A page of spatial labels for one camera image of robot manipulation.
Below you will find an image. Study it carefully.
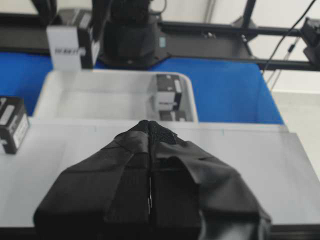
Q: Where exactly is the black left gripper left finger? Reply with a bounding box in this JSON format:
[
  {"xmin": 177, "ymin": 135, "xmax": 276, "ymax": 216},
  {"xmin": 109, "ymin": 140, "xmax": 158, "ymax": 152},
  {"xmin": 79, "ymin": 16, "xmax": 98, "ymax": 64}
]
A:
[{"xmin": 33, "ymin": 120, "xmax": 150, "ymax": 240}]

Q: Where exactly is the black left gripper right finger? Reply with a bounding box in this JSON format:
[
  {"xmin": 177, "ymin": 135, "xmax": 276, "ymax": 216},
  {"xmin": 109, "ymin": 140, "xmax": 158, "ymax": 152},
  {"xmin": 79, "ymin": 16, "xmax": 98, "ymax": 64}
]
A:
[{"xmin": 148, "ymin": 121, "xmax": 272, "ymax": 240}]

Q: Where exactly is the black Dynamixel box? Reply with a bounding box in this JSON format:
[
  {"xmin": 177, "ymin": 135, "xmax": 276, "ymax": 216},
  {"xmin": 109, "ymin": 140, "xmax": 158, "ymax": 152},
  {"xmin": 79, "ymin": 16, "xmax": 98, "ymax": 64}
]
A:
[{"xmin": 46, "ymin": 8, "xmax": 100, "ymax": 71}]

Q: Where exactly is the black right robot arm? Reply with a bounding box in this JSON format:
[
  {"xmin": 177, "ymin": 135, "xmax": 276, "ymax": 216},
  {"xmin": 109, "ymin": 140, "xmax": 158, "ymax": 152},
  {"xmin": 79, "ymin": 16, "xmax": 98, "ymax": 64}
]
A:
[{"xmin": 92, "ymin": 0, "xmax": 170, "ymax": 70}]

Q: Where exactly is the white base board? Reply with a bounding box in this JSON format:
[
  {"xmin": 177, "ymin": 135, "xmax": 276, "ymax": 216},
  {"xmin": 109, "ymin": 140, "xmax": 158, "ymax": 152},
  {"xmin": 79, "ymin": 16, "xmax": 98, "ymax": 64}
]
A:
[{"xmin": 0, "ymin": 118, "xmax": 320, "ymax": 228}]

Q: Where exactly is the black box tray front-right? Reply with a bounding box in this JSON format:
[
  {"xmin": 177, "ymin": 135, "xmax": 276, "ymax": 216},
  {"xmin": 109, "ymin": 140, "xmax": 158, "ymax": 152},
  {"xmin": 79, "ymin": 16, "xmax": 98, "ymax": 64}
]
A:
[{"xmin": 154, "ymin": 73, "xmax": 187, "ymax": 122}]

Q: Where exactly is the white plastic tray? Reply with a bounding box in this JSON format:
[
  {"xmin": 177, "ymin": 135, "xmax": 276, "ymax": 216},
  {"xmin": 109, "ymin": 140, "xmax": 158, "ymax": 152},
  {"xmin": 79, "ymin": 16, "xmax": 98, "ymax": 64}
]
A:
[{"xmin": 33, "ymin": 69, "xmax": 198, "ymax": 123}]

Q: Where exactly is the black box on base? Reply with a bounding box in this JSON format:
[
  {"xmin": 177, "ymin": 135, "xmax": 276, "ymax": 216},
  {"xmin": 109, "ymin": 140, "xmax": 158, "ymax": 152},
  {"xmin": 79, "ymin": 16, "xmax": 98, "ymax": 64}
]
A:
[{"xmin": 0, "ymin": 95, "xmax": 30, "ymax": 155}]

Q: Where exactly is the blue table cloth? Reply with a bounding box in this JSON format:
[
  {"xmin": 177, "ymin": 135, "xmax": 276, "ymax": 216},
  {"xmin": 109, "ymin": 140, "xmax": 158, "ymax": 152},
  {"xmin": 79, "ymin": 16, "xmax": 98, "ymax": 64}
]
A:
[{"xmin": 0, "ymin": 52, "xmax": 284, "ymax": 124}]

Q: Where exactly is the black aluminium frame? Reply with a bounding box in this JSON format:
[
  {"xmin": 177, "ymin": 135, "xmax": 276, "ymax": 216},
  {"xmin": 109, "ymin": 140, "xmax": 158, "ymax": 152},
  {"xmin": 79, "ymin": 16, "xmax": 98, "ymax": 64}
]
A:
[{"xmin": 0, "ymin": 0, "xmax": 320, "ymax": 71}]

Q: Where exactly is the black cable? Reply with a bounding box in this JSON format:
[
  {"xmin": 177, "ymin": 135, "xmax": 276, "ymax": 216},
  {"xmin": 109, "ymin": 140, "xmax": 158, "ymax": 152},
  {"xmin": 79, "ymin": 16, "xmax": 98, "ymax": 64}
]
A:
[{"xmin": 262, "ymin": 0, "xmax": 317, "ymax": 73}]

